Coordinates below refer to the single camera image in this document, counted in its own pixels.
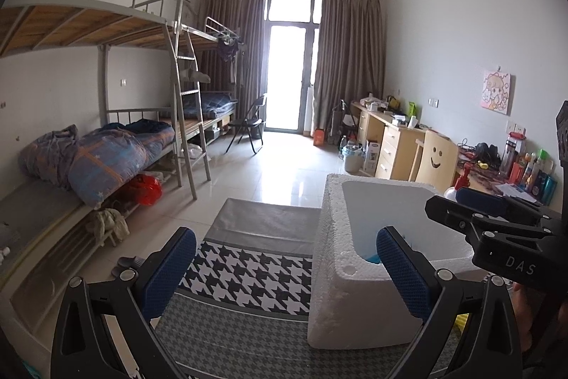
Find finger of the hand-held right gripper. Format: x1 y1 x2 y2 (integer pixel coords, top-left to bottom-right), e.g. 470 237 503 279
455 187 555 221
425 196 548 240

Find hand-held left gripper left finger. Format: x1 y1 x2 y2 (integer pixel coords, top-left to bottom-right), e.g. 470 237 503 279
50 227 198 379

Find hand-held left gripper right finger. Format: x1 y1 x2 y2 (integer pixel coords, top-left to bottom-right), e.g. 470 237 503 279
376 226 526 379

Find white foam box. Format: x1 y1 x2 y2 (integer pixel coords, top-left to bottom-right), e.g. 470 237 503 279
307 173 484 351

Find person's right hand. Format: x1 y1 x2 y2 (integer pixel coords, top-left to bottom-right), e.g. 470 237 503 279
512 282 568 362

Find wooden desk with patterned cover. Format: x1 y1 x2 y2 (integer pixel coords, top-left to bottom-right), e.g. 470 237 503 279
457 146 568 224

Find white bottle with red cap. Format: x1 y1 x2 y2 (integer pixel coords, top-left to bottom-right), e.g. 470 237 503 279
444 163 474 202

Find white papers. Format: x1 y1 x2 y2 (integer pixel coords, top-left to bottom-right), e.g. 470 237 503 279
495 181 539 203

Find black bag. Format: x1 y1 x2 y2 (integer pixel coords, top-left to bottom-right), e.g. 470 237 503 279
475 143 502 167

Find wooden chair with smiley face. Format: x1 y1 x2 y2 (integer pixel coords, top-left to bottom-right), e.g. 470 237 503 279
408 129 460 193

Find green capped bottle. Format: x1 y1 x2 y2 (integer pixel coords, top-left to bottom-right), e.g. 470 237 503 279
530 148 551 197

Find red and white box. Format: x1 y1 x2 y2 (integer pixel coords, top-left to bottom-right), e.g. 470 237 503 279
508 132 529 160

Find teal bottle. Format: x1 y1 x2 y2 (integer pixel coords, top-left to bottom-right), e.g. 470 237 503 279
544 175 559 205

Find beige crumpled cloth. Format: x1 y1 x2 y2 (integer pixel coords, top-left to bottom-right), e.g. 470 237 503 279
86 208 131 247

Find houndstooth tablecloth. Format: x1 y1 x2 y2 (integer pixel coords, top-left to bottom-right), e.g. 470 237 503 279
146 198 471 379

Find red plastic bag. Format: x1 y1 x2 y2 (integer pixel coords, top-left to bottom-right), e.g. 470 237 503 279
120 174 163 206

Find light wooden desk with drawers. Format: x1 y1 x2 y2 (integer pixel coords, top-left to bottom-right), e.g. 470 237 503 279
350 101 429 181

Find white cardboard box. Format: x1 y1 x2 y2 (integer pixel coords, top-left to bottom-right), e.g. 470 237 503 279
364 141 383 176

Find white bucket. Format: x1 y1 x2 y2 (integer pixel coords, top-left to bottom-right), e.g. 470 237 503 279
344 144 367 174

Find blue plaid quilt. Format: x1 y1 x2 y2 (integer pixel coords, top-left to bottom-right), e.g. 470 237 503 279
69 119 176 209

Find grey mattress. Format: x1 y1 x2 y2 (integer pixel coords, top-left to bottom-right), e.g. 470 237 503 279
0 179 85 266

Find purple orange crumpled quilt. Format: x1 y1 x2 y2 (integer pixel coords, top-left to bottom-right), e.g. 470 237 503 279
18 125 81 190

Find black folding chair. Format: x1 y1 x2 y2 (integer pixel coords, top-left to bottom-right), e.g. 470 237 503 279
225 94 268 155

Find dark blue bedding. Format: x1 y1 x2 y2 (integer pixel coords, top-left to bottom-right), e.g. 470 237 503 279
180 91 238 118

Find brown curtain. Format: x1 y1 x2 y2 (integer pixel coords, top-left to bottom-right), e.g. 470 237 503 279
197 0 267 135
313 0 384 137

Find grey cloth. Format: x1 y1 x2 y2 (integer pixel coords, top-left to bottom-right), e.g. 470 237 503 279
177 68 212 83

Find grey metal bunk bed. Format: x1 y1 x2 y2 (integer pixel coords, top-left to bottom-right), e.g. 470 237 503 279
169 17 244 140
0 0 211 362

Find dark hanging clothes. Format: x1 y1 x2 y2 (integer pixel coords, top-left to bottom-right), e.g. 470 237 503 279
216 37 243 63

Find glass balcony door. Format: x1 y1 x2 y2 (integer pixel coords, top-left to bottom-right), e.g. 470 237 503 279
264 0 321 135

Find pink cartoon wall picture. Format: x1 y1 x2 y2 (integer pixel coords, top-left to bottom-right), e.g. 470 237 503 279
480 69 512 115

